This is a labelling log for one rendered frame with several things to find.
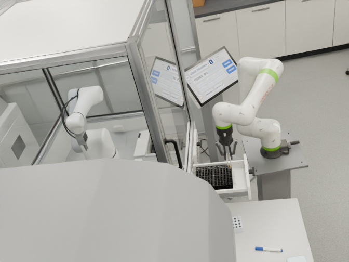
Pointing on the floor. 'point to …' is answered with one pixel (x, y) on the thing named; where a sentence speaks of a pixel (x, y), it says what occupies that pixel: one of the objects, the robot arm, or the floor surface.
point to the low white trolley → (270, 230)
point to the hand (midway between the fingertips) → (228, 159)
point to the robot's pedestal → (274, 185)
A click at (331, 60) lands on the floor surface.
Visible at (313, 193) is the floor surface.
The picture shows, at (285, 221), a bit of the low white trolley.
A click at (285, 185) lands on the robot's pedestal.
